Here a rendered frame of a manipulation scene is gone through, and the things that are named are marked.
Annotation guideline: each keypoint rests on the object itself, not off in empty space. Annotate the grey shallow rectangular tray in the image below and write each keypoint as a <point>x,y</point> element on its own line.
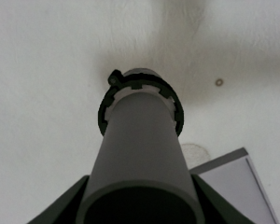
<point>235,178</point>

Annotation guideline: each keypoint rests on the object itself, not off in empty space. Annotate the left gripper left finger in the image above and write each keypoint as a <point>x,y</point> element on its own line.
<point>64,209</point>

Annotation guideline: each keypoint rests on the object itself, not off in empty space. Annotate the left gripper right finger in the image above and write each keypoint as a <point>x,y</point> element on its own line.
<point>216,209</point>

